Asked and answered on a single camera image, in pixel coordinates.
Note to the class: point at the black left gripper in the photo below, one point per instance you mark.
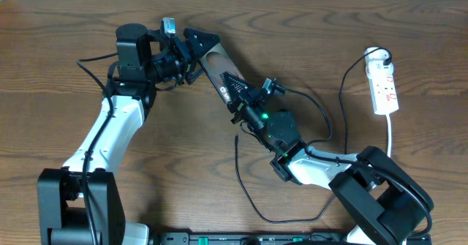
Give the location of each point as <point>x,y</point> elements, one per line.
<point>187,61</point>

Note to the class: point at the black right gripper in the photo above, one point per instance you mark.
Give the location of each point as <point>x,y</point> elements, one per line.
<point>246,98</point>

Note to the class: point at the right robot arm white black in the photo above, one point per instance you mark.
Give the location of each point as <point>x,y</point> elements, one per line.
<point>385,202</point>

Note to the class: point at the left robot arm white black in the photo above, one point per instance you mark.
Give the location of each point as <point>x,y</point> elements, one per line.
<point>79,203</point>

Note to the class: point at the white power strip red switches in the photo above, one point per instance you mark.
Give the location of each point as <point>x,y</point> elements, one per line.
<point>379,70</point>

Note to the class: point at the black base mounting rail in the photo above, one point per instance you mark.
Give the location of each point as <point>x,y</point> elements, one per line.
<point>179,238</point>

